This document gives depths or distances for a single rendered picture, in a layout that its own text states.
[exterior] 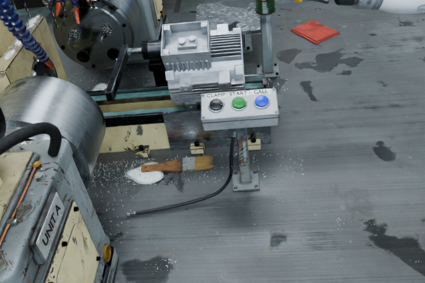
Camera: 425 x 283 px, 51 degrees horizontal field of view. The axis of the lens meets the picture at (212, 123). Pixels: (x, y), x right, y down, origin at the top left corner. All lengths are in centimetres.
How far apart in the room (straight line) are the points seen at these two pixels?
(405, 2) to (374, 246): 56
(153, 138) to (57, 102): 39
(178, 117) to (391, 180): 57
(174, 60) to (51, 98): 32
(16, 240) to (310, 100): 100
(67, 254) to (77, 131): 27
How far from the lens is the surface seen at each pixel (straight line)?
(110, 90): 118
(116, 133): 129
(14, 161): 81
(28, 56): 127
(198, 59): 112
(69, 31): 145
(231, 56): 113
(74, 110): 98
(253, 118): 97
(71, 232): 81
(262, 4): 143
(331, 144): 128
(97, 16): 142
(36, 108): 95
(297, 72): 157
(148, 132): 127
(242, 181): 115
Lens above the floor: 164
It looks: 38 degrees down
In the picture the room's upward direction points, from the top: 8 degrees counter-clockwise
